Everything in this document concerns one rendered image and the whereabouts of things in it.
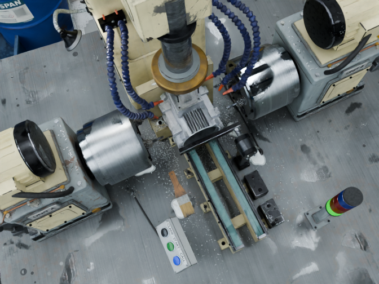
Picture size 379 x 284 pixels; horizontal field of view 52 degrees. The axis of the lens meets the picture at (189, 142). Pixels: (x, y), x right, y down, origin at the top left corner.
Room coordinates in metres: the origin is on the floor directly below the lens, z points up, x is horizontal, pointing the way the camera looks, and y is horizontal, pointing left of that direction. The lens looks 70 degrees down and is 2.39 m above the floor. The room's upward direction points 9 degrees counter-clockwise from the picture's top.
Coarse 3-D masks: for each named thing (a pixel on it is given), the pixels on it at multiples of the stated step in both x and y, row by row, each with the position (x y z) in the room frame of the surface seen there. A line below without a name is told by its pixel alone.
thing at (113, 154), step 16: (112, 112) 0.62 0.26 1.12; (96, 128) 0.55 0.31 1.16; (112, 128) 0.54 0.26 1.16; (128, 128) 0.53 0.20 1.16; (80, 144) 0.51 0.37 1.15; (96, 144) 0.49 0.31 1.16; (112, 144) 0.48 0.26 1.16; (128, 144) 0.48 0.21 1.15; (144, 144) 0.50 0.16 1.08; (96, 160) 0.44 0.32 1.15; (112, 160) 0.44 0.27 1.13; (128, 160) 0.43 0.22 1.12; (144, 160) 0.43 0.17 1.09; (96, 176) 0.40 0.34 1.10; (112, 176) 0.39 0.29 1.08; (128, 176) 0.40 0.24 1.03
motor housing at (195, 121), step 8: (160, 104) 0.66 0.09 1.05; (208, 104) 0.62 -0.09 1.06; (168, 112) 0.61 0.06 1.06; (192, 112) 0.58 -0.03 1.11; (200, 112) 0.57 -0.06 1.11; (168, 120) 0.59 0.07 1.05; (176, 120) 0.58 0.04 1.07; (184, 120) 0.56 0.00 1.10; (192, 120) 0.55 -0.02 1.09; (200, 120) 0.55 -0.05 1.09; (208, 120) 0.55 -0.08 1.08; (184, 128) 0.53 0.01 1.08; (192, 128) 0.52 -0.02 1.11; (200, 128) 0.51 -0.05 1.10; (208, 128) 0.56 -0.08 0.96; (216, 128) 0.55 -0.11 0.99; (176, 136) 0.52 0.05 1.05; (192, 136) 0.55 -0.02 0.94; (200, 136) 0.54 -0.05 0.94; (184, 144) 0.51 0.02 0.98
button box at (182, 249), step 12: (156, 228) 0.20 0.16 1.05; (168, 228) 0.19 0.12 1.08; (180, 228) 0.18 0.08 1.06; (168, 240) 0.15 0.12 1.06; (180, 240) 0.14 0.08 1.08; (168, 252) 0.11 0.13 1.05; (180, 252) 0.10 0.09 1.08; (192, 252) 0.10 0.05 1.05; (180, 264) 0.07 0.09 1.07; (192, 264) 0.06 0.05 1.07
